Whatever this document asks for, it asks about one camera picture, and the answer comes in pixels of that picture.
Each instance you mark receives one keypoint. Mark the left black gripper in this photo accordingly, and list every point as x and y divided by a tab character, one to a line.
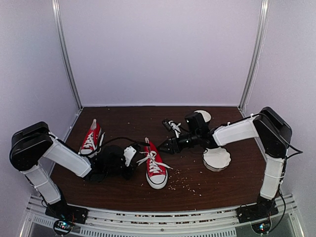
127	176

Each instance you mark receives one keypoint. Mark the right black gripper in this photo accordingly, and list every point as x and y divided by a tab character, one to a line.
173	144

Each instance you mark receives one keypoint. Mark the red canvas sneaker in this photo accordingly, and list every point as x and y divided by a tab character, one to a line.
92	142
156	170

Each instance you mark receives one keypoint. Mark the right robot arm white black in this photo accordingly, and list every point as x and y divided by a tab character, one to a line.
273	132

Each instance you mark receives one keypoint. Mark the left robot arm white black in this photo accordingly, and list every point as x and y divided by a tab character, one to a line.
31	144

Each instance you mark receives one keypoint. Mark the black bowl white inside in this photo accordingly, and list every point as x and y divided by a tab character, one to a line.
206	115

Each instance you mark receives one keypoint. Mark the white scalloped ceramic bowl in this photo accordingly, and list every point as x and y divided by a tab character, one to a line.
217	159

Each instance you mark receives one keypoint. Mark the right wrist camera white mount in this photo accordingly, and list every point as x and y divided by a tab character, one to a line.
171	125

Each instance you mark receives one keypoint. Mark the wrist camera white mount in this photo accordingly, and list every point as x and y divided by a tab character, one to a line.
171	125
130	153

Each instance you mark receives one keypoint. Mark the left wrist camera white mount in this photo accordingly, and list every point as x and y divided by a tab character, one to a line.
130	153

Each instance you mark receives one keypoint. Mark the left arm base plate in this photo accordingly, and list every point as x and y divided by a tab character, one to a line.
68	213

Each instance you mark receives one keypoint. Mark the aluminium front rail frame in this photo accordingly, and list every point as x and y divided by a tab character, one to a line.
220	222

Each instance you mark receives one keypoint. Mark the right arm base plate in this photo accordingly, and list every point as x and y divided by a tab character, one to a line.
254	212

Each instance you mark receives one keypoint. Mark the right aluminium corner post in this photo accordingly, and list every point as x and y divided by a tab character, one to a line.
254	64

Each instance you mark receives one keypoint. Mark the aluminium corner post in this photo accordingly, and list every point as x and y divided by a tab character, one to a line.
254	64
65	55

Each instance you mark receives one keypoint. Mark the left aluminium corner post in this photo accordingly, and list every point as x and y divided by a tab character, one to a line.
65	55

